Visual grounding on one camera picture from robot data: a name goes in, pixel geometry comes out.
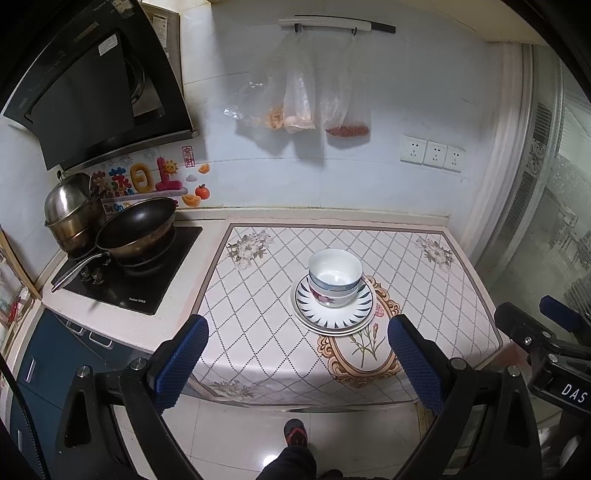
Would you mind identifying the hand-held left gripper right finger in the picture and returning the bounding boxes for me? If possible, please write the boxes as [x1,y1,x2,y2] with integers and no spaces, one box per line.
[388,315,543,480]

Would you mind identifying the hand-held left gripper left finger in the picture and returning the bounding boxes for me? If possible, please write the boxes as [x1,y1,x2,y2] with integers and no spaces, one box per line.
[48,315,209,480]

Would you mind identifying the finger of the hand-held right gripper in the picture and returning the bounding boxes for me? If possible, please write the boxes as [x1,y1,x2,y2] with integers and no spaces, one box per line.
[494,302,561,358]
[540,295,591,342]

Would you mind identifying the red floral white bowl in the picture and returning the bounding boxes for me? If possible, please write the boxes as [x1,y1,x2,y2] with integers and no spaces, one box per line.
[307,282,365,309]

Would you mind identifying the blue striped white plate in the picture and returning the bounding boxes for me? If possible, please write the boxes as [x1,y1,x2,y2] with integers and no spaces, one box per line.
[294,273,376,326]

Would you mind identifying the dark rimmed white bowl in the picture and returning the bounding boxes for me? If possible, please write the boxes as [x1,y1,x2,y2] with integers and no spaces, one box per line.
[308,249,363,291]

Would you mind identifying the black glass cooktop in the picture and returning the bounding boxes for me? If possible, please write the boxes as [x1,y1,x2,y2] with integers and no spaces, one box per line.
[51,226,204,317]

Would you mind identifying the printed diamond pattern tablecloth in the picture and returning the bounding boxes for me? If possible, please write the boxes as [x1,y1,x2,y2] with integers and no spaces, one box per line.
[191,224,504,407]

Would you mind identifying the frosted glass door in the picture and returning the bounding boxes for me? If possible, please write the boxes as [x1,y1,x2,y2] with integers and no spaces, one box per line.
[462,41,591,324]

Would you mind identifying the red black slipper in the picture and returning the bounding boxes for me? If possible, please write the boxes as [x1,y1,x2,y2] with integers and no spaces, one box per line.
[283,418,309,448]

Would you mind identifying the blue kitchen cabinet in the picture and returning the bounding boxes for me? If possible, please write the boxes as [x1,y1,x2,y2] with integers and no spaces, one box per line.
[9,307,153,462]

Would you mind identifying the person's leg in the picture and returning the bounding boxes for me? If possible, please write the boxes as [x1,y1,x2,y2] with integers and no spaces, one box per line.
[259,443,319,480]

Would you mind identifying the black wok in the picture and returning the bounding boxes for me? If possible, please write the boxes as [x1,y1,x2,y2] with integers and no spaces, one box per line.
[95,198,178,268]

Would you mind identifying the wooden rack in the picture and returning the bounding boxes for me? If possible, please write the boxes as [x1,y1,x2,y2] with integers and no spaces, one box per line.
[0,228,43,337]

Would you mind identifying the stainless steel stacked pot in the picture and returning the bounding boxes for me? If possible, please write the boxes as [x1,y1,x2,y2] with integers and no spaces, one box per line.
[44,172,107,254]

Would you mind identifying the clear bag with red dates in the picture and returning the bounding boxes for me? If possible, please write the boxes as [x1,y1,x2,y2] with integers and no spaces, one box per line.
[318,34,372,139]

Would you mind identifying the clear bag with orange rings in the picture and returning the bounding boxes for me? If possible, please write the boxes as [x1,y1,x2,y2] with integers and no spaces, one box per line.
[224,34,288,132]

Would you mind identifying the black range hood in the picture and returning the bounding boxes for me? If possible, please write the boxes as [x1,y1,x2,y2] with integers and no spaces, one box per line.
[2,0,199,171]

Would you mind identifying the clear bag with pale food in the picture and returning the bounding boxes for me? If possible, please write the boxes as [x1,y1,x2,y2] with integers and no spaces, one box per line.
[284,32,319,134]

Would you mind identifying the white wall outlet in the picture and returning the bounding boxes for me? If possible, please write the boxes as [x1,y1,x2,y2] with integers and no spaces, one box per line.
[444,145,465,173]
[400,135,428,164]
[425,140,448,168]

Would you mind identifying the colourful wall stickers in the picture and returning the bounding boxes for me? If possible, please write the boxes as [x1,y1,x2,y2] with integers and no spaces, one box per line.
[90,145,213,213]

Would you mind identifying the wall hook rail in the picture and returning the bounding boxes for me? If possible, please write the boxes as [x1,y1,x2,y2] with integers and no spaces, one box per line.
[278,16,397,34]

